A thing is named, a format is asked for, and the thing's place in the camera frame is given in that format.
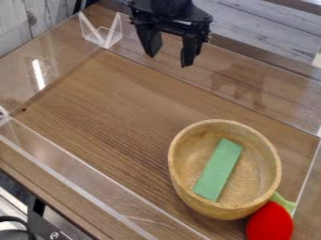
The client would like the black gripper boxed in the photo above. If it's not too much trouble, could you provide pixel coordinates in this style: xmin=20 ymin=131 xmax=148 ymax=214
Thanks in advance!
xmin=127 ymin=0 xmax=212 ymax=68

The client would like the green foam block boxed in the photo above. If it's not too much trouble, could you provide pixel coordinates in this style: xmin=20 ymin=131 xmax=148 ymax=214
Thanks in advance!
xmin=192 ymin=139 xmax=242 ymax=202

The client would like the brown wooden bowl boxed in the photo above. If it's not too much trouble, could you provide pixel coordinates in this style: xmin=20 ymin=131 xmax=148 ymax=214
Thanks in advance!
xmin=168 ymin=119 xmax=282 ymax=220

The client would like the red plush strawberry toy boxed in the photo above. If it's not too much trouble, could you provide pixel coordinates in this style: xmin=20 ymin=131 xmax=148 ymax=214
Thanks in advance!
xmin=246 ymin=192 xmax=295 ymax=240

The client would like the clear acrylic corner bracket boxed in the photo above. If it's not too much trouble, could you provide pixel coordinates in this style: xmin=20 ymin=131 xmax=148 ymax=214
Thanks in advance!
xmin=77 ymin=12 xmax=123 ymax=49

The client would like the clear acrylic enclosure wall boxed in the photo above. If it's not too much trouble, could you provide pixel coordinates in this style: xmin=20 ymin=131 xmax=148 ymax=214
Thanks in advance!
xmin=0 ymin=106 xmax=209 ymax=240

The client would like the black table clamp bracket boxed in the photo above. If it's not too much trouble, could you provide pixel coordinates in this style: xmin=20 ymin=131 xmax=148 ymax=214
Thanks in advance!
xmin=0 ymin=198 xmax=73 ymax=240

